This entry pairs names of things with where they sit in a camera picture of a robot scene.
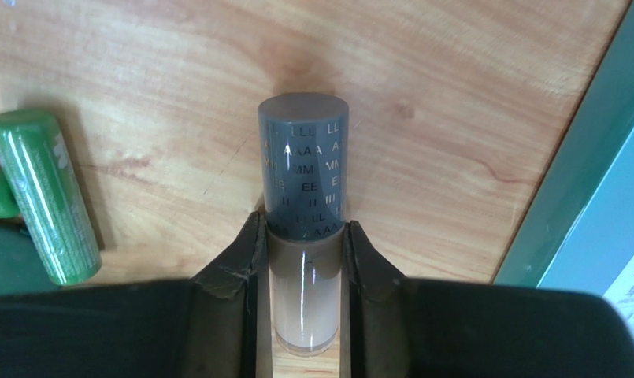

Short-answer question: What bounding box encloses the grey cap foundation tube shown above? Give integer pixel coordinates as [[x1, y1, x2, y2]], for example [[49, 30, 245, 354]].
[[258, 92, 349, 356]]

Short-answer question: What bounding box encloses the green lip balm tube upright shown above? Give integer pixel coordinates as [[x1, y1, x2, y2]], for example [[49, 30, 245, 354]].
[[0, 109, 102, 286]]

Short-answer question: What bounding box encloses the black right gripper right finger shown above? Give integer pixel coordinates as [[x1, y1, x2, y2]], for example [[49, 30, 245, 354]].
[[340, 221, 634, 377]]

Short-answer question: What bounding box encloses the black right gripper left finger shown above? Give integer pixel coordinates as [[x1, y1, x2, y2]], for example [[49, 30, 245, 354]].
[[0, 212, 273, 377]]

